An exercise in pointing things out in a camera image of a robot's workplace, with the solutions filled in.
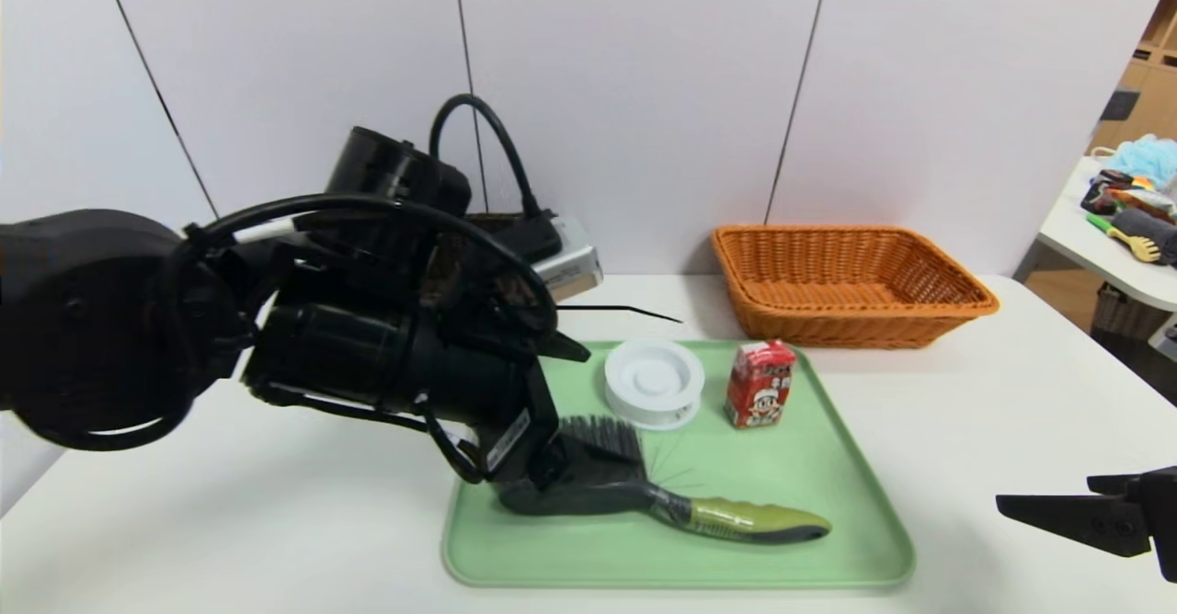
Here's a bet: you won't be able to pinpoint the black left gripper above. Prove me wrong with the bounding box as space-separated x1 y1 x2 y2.
405 331 592 492

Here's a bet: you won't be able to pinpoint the white round plastic container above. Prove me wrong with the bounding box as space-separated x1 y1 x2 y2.
604 338 705 430

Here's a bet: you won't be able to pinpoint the grey brush green handle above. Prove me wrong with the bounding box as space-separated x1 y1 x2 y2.
497 415 833 544

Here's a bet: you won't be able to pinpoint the orange wicker basket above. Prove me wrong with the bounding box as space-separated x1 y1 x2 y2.
710 225 1000 349

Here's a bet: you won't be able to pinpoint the dark wicker storage basket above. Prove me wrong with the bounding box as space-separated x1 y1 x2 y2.
1091 283 1177 350

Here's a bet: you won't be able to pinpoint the red milk carton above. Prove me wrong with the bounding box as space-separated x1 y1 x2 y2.
725 339 797 429

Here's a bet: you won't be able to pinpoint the light green plastic tray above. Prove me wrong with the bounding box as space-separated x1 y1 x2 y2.
442 339 916 589

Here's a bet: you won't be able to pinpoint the white side table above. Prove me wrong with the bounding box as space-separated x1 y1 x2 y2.
1036 156 1177 313

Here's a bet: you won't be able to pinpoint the colourful snack packets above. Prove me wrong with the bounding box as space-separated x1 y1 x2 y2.
1079 171 1177 224

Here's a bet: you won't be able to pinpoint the dark grey cloth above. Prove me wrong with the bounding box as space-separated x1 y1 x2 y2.
1110 210 1177 267

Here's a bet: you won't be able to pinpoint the dark grey square object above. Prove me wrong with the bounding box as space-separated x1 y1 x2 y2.
1096 88 1139 124

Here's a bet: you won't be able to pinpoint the light blue cloth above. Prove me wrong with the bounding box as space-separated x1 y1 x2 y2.
1094 134 1177 188

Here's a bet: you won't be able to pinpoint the wooden shelf cabinet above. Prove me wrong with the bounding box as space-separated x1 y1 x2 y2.
1088 0 1177 157

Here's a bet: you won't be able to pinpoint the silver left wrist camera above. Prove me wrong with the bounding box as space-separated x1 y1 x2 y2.
531 217 604 302

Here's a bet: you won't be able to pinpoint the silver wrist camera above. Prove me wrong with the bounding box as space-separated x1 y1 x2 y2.
531 217 604 302
1148 313 1177 364

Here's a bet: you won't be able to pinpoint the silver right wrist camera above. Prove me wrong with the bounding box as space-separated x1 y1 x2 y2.
1148 313 1177 364

